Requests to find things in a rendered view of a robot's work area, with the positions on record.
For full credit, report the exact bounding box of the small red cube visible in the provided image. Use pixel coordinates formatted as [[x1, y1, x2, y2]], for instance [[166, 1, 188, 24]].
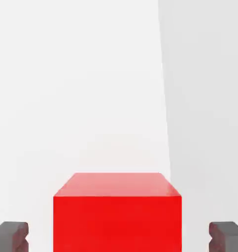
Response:
[[53, 172, 182, 252]]

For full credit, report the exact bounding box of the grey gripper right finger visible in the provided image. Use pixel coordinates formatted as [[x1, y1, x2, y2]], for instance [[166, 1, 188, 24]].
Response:
[[208, 221, 238, 252]]

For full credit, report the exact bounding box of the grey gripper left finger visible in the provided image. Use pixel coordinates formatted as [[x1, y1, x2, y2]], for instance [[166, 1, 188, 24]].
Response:
[[0, 221, 30, 252]]

